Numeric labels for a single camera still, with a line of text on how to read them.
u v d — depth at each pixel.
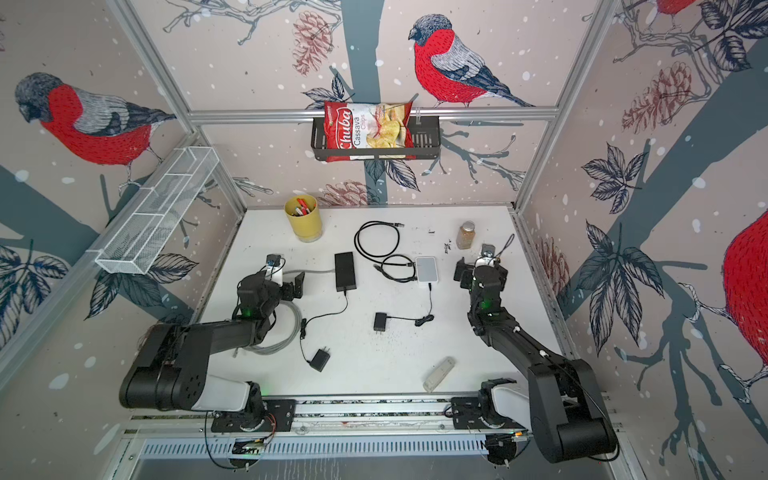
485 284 0.65
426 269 1.01
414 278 1.00
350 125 0.88
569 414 0.41
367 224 1.14
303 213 1.06
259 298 0.71
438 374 0.78
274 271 0.80
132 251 0.70
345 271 1.01
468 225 1.02
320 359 0.82
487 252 0.74
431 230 1.14
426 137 0.95
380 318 0.90
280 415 0.73
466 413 0.74
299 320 0.90
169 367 0.45
